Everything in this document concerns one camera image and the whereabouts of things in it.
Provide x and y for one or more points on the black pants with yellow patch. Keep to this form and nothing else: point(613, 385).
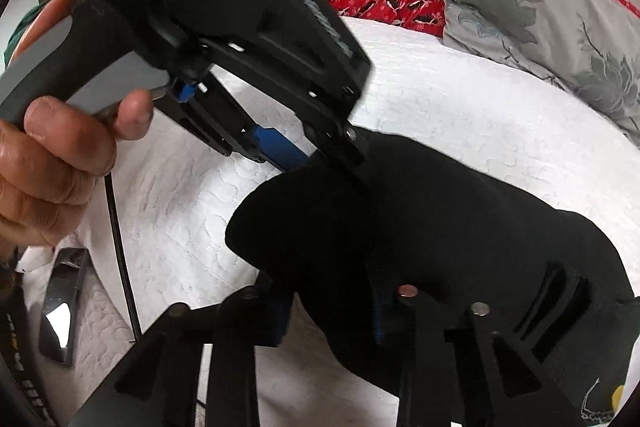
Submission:
point(414, 216)

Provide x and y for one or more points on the grey floral pillow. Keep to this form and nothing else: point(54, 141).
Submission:
point(588, 48)

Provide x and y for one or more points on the white quilted bedspread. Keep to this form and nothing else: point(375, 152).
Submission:
point(482, 115)

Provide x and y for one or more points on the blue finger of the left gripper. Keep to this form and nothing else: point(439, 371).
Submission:
point(354, 143)
point(274, 148)

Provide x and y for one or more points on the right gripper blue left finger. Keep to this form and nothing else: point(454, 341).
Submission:
point(259, 314)

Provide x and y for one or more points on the person's left hand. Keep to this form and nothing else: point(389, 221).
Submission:
point(49, 168)

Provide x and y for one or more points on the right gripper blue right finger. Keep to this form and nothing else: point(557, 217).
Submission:
point(395, 337)

